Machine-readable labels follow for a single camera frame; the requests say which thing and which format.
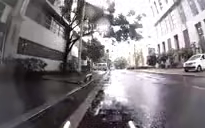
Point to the vehicle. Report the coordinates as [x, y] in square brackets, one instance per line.
[101, 66]

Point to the small tree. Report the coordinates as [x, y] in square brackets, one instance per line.
[120, 62]

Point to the pole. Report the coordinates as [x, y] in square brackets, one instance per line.
[80, 40]

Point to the large dark tree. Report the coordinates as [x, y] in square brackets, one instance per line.
[66, 50]

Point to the grey kerb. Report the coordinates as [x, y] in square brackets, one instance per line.
[85, 105]

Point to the wet grey asphalt road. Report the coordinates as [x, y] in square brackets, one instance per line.
[153, 100]

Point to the row of bushes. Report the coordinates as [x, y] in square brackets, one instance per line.
[165, 59]

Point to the robot's own part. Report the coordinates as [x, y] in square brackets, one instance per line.
[66, 124]
[131, 124]

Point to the grey sidewalk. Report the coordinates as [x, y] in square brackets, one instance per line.
[170, 71]

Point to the low bush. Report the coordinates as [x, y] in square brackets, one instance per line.
[28, 65]

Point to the pale building with dark windows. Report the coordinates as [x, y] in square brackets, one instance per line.
[33, 36]

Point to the tall white building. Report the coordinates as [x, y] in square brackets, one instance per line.
[176, 23]

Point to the dark paved sidewalk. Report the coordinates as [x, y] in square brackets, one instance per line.
[20, 95]

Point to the white car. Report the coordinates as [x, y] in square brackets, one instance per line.
[198, 62]

